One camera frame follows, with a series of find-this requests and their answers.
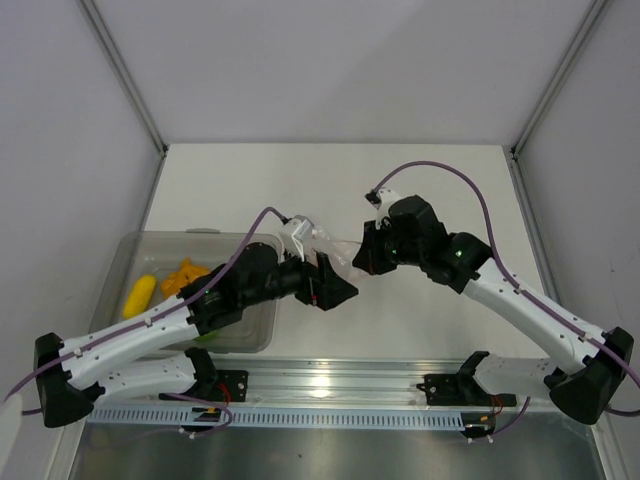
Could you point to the white slotted cable duct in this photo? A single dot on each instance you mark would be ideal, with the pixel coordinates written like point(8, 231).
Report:
point(244, 416)

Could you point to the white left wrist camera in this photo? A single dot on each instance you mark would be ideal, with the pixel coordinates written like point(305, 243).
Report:
point(294, 234)

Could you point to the left aluminium frame post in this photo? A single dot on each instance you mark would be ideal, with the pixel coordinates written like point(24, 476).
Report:
point(118, 65)

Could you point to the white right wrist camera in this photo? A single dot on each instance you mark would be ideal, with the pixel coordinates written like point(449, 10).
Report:
point(382, 198)

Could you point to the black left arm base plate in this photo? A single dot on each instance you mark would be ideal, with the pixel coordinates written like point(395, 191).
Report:
point(232, 386)

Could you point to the clear grey plastic bin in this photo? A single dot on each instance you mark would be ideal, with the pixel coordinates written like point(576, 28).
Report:
point(160, 253)

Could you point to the orange toy food piece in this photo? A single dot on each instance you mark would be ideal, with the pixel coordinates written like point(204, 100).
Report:
point(186, 274)

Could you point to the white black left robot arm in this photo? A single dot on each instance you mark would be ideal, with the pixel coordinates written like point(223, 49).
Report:
point(211, 302)

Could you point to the yellow toy fruit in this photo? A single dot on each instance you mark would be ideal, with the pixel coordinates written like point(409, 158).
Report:
point(139, 297)

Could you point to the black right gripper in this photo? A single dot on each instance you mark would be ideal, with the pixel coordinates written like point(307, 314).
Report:
point(369, 258)

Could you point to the green toy lime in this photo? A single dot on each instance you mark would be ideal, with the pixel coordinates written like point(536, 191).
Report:
point(207, 337)

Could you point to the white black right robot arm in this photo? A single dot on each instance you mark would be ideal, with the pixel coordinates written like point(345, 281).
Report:
point(476, 273)

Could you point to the right aluminium frame post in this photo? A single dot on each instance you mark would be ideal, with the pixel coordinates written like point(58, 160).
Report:
point(560, 74)

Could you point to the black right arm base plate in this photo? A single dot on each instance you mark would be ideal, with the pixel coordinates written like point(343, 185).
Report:
point(460, 390)

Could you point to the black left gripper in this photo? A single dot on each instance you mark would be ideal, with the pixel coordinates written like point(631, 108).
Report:
point(322, 282)

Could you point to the clear pink zip top bag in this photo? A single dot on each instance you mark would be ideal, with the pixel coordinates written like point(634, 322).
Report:
point(340, 253)

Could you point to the aluminium frame post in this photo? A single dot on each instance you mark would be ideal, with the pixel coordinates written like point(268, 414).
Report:
point(118, 65)
point(560, 74)

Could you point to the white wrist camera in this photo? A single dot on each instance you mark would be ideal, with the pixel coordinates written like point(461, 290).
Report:
point(382, 198)
point(294, 234)

